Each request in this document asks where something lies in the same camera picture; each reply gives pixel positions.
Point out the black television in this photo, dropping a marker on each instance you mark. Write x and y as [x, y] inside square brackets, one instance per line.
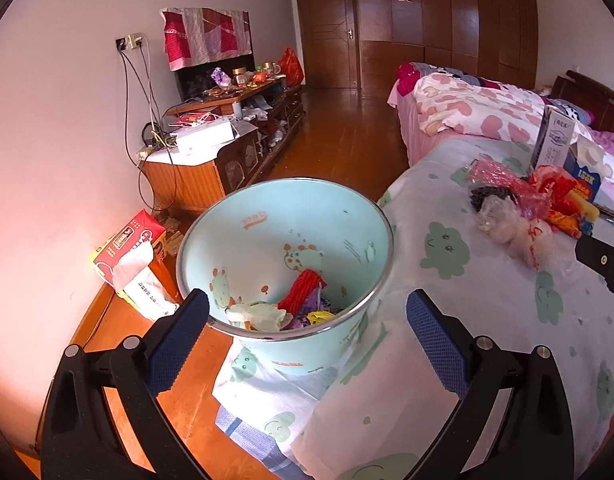
[197, 82]

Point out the blue checked cloth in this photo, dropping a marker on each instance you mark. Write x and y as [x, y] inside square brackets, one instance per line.
[247, 432]

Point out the cow print pillow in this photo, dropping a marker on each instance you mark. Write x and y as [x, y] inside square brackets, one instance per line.
[574, 110]

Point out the wall socket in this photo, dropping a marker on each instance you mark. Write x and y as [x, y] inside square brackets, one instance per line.
[129, 41]

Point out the wooden headboard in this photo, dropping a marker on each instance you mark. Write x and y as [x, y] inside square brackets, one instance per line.
[597, 95]

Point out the pink plastic bag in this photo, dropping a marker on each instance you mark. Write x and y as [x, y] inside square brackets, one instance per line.
[492, 172]

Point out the purple quilt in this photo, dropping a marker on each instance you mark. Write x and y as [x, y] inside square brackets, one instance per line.
[609, 142]

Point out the red plastic bag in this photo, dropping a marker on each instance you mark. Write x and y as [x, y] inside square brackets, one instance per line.
[554, 185]

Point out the magenta blanket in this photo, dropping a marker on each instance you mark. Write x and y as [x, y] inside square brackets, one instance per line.
[407, 77]

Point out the purple plastic wrapper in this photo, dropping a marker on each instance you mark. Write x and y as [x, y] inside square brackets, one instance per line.
[307, 319]

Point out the clear plastic bag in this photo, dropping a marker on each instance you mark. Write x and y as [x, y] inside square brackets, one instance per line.
[492, 217]

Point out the yellow plastic bag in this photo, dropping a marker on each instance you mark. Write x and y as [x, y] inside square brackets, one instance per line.
[321, 316]

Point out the wooden wardrobe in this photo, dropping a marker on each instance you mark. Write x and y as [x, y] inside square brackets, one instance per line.
[437, 25]

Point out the orange red shopping bag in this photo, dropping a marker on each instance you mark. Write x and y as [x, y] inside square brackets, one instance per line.
[291, 67]

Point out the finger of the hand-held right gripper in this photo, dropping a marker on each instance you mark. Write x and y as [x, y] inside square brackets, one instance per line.
[602, 260]

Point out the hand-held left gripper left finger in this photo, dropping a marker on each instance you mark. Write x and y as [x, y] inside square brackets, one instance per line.
[179, 340]

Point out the wooden door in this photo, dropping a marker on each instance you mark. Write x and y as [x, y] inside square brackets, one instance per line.
[327, 30]

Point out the light green trash bin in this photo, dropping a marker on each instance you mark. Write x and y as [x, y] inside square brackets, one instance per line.
[297, 220]

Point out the blue milk carton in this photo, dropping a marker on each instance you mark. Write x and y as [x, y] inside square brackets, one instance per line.
[584, 180]

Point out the yellow packet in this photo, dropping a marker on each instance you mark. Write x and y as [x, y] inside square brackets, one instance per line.
[587, 208]

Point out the red white carton box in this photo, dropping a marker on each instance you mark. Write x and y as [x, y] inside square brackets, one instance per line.
[132, 255]

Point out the white milk carton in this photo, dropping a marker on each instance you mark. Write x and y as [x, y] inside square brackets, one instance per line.
[554, 142]

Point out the wooden television cabinet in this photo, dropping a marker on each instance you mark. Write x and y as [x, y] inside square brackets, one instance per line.
[222, 160]

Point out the red pink patchwork cloth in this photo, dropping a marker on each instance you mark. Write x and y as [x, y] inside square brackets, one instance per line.
[207, 35]

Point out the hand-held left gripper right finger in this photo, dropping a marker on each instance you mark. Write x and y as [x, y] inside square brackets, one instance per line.
[434, 340]

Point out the bed with pink sheet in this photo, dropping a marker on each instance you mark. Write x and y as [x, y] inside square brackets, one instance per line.
[427, 130]

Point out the pale printed wrapper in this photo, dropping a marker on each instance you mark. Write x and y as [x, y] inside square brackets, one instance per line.
[259, 316]

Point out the white plastic bag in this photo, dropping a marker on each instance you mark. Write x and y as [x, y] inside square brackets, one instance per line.
[537, 245]

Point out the glass mug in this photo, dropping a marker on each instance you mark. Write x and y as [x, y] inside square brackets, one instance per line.
[269, 67]

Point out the dark flat packet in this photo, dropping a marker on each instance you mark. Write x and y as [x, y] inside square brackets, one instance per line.
[612, 212]

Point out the glass jar gold lid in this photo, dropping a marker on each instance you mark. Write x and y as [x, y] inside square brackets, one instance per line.
[239, 75]

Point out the woven mat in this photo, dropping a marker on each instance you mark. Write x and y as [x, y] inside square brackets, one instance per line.
[172, 232]

